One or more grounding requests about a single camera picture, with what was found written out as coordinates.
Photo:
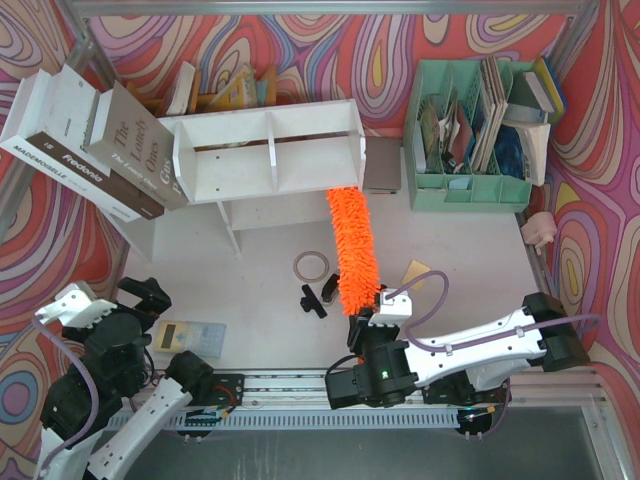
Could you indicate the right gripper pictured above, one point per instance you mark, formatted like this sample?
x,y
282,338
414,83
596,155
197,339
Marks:
x,y
360,325

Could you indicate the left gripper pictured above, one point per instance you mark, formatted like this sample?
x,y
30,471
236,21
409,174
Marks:
x,y
147,303

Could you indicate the orange microfiber duster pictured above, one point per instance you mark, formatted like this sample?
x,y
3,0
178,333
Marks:
x,y
359,280

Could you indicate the clear tape roll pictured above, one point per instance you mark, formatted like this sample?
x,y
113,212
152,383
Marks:
x,y
311,266

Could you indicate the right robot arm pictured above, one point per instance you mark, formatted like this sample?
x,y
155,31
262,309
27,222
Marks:
x,y
454,368

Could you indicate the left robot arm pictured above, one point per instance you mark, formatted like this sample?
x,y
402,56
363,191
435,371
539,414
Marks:
x,y
75,414

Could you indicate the white wooden bookshelf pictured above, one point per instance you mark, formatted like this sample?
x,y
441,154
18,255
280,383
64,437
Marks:
x,y
271,166

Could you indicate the yellow grey calculator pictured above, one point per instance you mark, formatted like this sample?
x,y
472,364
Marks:
x,y
203,339

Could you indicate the black grey stapler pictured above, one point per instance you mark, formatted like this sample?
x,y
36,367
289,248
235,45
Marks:
x,y
330,289

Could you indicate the black binder clip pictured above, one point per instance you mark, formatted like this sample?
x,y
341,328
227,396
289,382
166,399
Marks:
x,y
309,302

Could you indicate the yellow sticky note pad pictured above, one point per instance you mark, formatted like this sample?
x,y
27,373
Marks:
x,y
414,270

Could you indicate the large grey white book stack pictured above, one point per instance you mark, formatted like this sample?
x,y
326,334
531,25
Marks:
x,y
106,147

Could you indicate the pink piggy figurine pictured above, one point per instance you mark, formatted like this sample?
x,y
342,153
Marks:
x,y
539,230

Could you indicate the grey notebook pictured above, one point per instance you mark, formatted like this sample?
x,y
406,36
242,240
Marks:
x,y
383,164

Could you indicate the small books behind shelf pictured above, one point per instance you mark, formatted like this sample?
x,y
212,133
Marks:
x,y
242,91

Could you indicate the mint green desk organizer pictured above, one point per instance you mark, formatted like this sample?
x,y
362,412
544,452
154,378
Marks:
x,y
456,158

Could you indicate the white books beside organizer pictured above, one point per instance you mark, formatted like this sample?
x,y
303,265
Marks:
x,y
536,104

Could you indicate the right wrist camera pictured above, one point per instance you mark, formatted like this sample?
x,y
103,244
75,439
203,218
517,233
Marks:
x,y
391,311

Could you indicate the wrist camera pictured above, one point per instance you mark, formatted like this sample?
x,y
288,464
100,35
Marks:
x,y
76,306
391,311

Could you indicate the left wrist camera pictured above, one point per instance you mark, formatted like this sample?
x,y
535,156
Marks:
x,y
76,306

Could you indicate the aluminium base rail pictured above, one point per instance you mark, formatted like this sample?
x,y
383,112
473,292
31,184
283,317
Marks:
x,y
294,390

